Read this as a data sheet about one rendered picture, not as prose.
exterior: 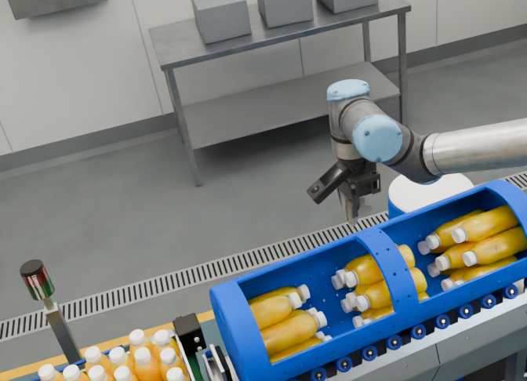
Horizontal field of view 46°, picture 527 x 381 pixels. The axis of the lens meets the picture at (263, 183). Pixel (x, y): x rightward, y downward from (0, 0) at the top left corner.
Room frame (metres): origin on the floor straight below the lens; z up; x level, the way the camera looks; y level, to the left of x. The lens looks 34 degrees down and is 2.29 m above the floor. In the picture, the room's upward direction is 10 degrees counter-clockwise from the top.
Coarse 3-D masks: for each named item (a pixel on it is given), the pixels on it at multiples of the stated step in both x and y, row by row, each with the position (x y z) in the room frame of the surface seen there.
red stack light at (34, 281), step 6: (42, 270) 1.31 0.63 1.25; (24, 276) 1.30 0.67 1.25; (30, 276) 1.29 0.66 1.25; (36, 276) 1.29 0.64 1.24; (42, 276) 1.30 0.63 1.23; (48, 276) 1.32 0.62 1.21; (24, 282) 1.30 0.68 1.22; (30, 282) 1.29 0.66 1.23; (36, 282) 1.29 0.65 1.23; (42, 282) 1.30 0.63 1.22
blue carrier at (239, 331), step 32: (480, 192) 1.44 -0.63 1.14; (512, 192) 1.30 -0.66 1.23; (384, 224) 1.28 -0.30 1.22; (416, 224) 1.39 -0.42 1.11; (320, 256) 1.30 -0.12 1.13; (352, 256) 1.33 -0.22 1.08; (384, 256) 1.15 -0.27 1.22; (416, 256) 1.36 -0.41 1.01; (224, 288) 1.13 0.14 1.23; (256, 288) 1.25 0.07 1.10; (320, 288) 1.29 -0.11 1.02; (352, 288) 1.29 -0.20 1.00; (480, 288) 1.13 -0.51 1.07; (224, 320) 1.05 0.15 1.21; (352, 320) 1.21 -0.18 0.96; (384, 320) 1.05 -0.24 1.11; (416, 320) 1.08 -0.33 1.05; (256, 352) 0.98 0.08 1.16; (320, 352) 1.00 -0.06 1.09
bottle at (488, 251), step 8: (504, 232) 1.27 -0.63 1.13; (512, 232) 1.26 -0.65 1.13; (520, 232) 1.26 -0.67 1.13; (488, 240) 1.25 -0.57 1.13; (496, 240) 1.24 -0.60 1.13; (504, 240) 1.24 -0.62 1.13; (512, 240) 1.24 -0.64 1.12; (520, 240) 1.24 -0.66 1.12; (472, 248) 1.25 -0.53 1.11; (480, 248) 1.23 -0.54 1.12; (488, 248) 1.22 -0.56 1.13; (496, 248) 1.22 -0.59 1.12; (504, 248) 1.22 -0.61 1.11; (512, 248) 1.23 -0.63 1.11; (520, 248) 1.23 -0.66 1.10; (480, 256) 1.21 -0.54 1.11; (488, 256) 1.21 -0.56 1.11; (496, 256) 1.21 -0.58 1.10; (504, 256) 1.22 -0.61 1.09; (480, 264) 1.22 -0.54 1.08
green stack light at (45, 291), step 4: (48, 280) 1.31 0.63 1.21; (44, 284) 1.30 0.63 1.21; (48, 284) 1.31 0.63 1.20; (52, 284) 1.32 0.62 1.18; (28, 288) 1.30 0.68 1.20; (32, 288) 1.29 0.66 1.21; (36, 288) 1.29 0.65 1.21; (40, 288) 1.29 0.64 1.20; (44, 288) 1.30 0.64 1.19; (48, 288) 1.30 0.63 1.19; (52, 288) 1.31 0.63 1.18; (32, 292) 1.29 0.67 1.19; (36, 292) 1.29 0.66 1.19; (40, 292) 1.29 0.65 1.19; (44, 292) 1.29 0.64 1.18; (48, 292) 1.30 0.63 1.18; (52, 292) 1.31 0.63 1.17; (32, 296) 1.30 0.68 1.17; (36, 296) 1.29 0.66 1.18; (40, 296) 1.29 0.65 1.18; (44, 296) 1.29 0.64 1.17; (48, 296) 1.30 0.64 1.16
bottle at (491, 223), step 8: (496, 208) 1.33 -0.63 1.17; (504, 208) 1.32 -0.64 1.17; (480, 216) 1.30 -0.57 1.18; (488, 216) 1.29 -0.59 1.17; (496, 216) 1.29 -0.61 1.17; (504, 216) 1.29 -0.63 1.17; (512, 216) 1.29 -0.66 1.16; (464, 224) 1.29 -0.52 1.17; (472, 224) 1.27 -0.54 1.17; (480, 224) 1.27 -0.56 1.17; (488, 224) 1.27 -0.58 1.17; (496, 224) 1.27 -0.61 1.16; (504, 224) 1.28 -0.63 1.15; (512, 224) 1.28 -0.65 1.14; (464, 232) 1.26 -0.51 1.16; (472, 232) 1.26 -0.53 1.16; (480, 232) 1.26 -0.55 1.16; (488, 232) 1.26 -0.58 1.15; (496, 232) 1.27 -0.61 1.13; (472, 240) 1.26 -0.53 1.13; (480, 240) 1.26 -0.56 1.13
